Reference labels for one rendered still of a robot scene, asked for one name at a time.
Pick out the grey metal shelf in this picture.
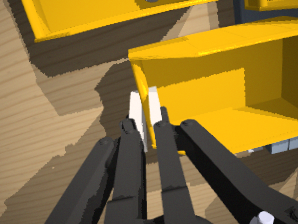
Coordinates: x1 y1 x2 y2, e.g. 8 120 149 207
233 0 298 154

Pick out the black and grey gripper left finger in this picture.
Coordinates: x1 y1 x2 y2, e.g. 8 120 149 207
44 90 147 224

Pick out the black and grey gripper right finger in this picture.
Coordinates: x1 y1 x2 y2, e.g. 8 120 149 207
148 86 298 224

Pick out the yellow bin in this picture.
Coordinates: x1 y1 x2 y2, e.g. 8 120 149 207
21 0 218 43
128 16 298 154
244 0 298 11

